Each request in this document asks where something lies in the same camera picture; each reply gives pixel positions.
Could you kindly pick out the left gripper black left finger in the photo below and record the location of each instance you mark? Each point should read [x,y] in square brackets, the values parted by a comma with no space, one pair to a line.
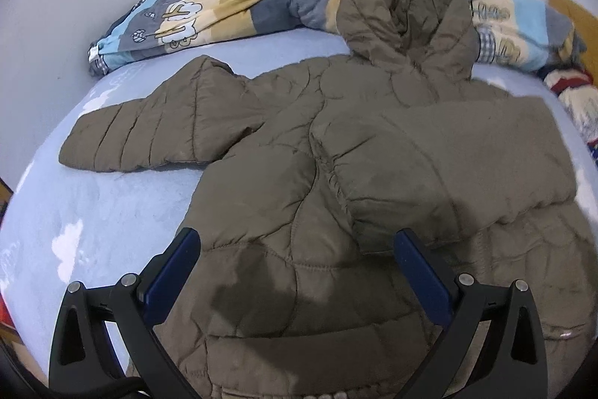
[104,345]

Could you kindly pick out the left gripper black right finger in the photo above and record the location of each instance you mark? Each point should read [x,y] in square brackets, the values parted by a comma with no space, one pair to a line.
[512,361]

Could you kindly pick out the olive quilted hooded jacket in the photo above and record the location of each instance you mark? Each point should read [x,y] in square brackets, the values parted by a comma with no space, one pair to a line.
[311,169]

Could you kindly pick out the light blue cloud bedsheet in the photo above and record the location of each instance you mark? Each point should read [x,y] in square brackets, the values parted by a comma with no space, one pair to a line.
[64,225]

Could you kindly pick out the navy star patterned pillow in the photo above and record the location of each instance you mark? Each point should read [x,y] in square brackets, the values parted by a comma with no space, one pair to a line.
[578,95]

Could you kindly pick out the colourful patchwork blanket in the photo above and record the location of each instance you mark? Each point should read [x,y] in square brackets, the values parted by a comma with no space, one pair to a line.
[525,34]

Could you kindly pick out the wooden headboard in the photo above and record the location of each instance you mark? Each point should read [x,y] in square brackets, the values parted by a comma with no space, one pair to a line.
[585,22]

